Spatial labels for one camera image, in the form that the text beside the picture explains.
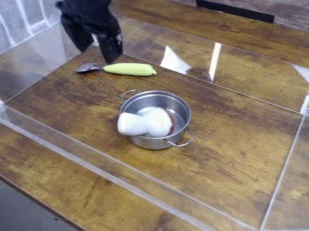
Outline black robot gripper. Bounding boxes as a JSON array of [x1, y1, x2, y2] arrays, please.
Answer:
[[56, 0, 122, 64]]

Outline silver metal pot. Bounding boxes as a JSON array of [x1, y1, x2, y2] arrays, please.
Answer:
[[117, 89, 193, 150]]

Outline white and red plush mushroom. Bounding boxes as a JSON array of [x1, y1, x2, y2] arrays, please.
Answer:
[[117, 107, 173, 138]]

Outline black bar in background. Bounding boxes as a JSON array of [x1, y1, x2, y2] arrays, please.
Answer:
[[195, 0, 275, 23]]

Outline yellow handled metal spoon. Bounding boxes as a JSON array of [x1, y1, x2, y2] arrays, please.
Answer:
[[76, 63, 156, 77]]

